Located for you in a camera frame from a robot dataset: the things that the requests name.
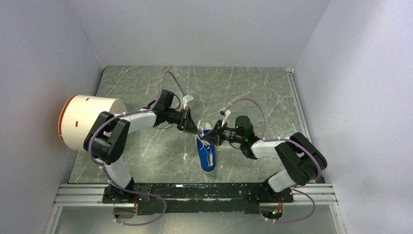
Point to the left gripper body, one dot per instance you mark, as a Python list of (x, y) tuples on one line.
[(184, 115)]

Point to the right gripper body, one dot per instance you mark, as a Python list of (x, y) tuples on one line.
[(221, 129)]

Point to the white shoelace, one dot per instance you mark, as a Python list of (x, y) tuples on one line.
[(201, 129)]

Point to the blue canvas sneaker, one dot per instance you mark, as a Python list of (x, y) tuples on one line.
[(206, 151)]

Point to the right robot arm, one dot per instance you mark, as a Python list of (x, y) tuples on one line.
[(301, 160)]

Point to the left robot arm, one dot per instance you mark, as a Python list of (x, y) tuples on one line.
[(107, 138)]

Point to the white orange cylindrical bucket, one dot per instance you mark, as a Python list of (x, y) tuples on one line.
[(79, 114)]

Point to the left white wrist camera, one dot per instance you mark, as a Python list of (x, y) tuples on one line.
[(186, 99)]

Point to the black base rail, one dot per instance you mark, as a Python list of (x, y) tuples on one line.
[(193, 198)]

